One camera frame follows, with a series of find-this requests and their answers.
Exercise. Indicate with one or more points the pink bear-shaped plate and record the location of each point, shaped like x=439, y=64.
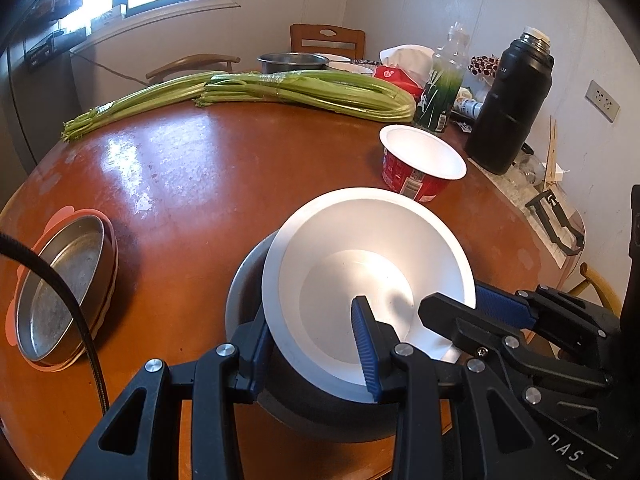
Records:
x=20, y=279

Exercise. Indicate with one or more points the curved wooden armchair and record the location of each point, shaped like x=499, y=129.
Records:
x=201, y=61

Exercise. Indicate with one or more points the black box on shelf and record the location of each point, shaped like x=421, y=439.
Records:
x=53, y=45

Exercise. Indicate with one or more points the far metal bowl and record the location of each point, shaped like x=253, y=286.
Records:
x=272, y=63

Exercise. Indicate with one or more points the celery bunch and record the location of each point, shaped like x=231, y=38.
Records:
x=184, y=88
x=338, y=92

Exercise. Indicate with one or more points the green label plastic bottle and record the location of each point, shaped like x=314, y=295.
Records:
x=441, y=89

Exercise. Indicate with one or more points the wooden chopsticks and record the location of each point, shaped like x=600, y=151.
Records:
x=549, y=169

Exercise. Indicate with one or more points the black clamp tool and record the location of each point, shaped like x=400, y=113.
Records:
x=553, y=219

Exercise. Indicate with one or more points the celery bunch right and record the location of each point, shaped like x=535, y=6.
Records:
x=338, y=92

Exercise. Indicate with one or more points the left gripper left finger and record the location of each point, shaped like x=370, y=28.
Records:
x=138, y=437

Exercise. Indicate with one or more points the white dish with food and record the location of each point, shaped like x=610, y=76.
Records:
x=343, y=64

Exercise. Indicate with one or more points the shallow round metal pan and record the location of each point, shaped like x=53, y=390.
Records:
x=62, y=284

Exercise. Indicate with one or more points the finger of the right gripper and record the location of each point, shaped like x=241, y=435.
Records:
x=586, y=334
x=520, y=367

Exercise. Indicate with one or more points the wooden slat-back chair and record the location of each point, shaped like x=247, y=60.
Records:
x=330, y=39

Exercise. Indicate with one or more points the black thermos flask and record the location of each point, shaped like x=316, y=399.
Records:
x=522, y=82

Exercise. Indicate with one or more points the red paper bowl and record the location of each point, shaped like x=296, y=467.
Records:
x=417, y=164
x=358, y=242

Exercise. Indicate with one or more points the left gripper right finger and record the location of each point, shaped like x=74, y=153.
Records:
x=462, y=421

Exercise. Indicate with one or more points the stainless steel bowl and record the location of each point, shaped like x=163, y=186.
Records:
x=286, y=395

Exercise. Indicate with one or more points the celery bunch left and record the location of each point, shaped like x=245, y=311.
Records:
x=184, y=88

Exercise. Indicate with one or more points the red tissue pack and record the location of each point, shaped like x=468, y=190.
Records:
x=407, y=66

